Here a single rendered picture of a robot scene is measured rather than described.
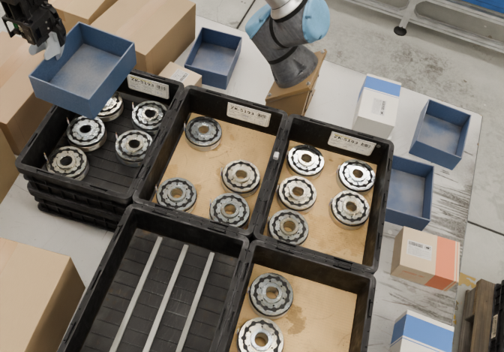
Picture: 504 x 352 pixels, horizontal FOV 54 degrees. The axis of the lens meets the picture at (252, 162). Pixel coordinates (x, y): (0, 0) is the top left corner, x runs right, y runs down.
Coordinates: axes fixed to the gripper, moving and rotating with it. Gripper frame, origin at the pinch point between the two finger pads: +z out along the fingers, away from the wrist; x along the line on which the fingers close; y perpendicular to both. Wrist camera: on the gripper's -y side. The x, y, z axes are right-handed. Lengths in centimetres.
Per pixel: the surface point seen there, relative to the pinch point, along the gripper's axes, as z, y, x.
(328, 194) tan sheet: 35, -12, 68
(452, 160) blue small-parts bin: 45, -47, 100
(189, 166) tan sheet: 31.9, -2.8, 30.4
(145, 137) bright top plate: 28.0, -4.4, 16.6
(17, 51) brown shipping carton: 24.3, -15.3, -32.4
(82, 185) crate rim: 20.7, 19.1, 14.0
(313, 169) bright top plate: 31, -16, 62
